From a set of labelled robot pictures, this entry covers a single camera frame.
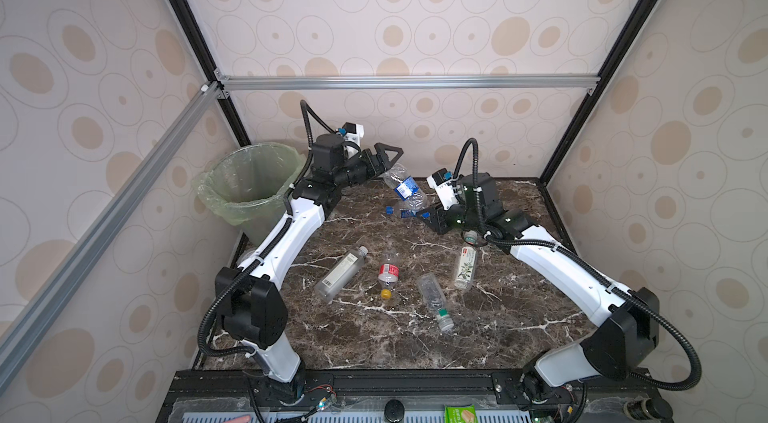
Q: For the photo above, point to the aluminium frame rail back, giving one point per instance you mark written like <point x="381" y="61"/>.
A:
<point x="421" y="82"/>

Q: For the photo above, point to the grey mesh waste bin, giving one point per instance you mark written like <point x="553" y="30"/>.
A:
<point x="258" y="219"/>

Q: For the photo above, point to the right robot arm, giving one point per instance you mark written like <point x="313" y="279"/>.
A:
<point x="623" y="336"/>

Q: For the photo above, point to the green snack packet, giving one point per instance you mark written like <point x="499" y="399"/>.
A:
<point x="460" y="414"/>

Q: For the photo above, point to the clear bottle pink label blue cap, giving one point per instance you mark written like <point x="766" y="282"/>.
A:
<point x="406" y="213"/>

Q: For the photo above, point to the clear bottle green label grey cap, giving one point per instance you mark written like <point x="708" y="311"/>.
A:
<point x="466" y="262"/>

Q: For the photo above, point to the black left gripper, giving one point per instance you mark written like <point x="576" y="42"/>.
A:
<point x="380" y="163"/>

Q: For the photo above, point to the clear bottle white cap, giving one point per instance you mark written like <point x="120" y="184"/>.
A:
<point x="328" y="287"/>

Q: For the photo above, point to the aluminium frame rail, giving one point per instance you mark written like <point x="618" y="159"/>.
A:
<point x="42" y="311"/>
<point x="421" y="82"/>

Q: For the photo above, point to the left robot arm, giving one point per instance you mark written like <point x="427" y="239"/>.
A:
<point x="248" y="314"/>

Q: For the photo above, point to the clear bottle red label yellow cap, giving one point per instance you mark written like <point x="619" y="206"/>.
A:
<point x="389" y="275"/>

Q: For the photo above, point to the green plastic bin liner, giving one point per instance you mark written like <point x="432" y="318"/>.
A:
<point x="246" y="183"/>

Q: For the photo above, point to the clear bottle green neck band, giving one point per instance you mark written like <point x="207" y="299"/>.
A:
<point x="435" y="301"/>

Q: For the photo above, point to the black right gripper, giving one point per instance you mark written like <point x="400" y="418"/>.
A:
<point x="437" y="222"/>

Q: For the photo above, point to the clear Pocari bottle blue label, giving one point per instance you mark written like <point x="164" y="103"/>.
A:
<point x="412" y="198"/>

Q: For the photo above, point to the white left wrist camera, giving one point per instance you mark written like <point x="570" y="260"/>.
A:
<point x="352" y="132"/>

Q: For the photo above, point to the black round knob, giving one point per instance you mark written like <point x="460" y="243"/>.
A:
<point x="394" y="411"/>

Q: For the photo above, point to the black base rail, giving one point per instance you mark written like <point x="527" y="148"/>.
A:
<point x="361" y="395"/>

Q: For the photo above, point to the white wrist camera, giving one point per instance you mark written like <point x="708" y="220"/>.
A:
<point x="442" y="183"/>
<point x="352" y="132"/>

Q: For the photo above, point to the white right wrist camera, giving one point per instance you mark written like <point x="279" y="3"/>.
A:
<point x="442" y="183"/>

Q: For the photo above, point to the aluminium frame rail left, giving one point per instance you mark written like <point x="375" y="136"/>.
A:
<point x="42" y="311"/>

